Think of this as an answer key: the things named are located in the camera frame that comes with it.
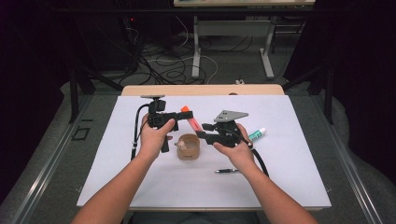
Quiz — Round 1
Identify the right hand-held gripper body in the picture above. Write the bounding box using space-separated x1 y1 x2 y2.
202 109 249 148

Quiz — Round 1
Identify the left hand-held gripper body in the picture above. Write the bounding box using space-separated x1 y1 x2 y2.
140 94 181 154

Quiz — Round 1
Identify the orange highlighter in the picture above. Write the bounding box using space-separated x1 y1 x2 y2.
180 105 204 132

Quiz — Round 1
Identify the white and green glue stick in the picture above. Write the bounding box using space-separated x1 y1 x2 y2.
247 127 267 142

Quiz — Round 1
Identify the person's left hand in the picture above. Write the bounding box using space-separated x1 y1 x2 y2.
138 113 177 161

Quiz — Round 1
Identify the person's right hand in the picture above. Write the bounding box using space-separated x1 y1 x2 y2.
213 123 255 172

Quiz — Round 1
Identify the wooden table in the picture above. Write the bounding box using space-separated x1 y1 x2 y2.
120 84 286 97

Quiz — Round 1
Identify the white table sheet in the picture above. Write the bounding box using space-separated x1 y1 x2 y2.
76 94 332 209

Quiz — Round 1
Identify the black metal stand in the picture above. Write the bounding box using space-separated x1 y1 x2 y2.
68 60 124 124
282 62 336 126

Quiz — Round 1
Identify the dark equipment with red light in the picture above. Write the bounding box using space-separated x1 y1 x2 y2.
73 12 142 72

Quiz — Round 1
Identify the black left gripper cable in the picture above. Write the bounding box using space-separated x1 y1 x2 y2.
130 104 151 161

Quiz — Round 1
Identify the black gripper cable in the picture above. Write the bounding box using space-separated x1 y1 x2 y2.
130 104 151 161
230 128 270 178

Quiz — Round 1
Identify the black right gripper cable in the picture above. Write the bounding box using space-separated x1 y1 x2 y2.
230 128 270 178

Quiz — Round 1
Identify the bundle of black floor cables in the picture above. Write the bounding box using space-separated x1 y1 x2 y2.
124 15 219 87

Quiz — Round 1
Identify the white floor cable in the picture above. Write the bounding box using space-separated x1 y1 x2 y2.
146 15 219 86

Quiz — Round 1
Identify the white metal frame desk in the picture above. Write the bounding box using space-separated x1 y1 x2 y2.
173 0 317 79

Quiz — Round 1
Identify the metal floor rail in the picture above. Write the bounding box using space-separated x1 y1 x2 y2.
10 94 95 224
311 94 382 224

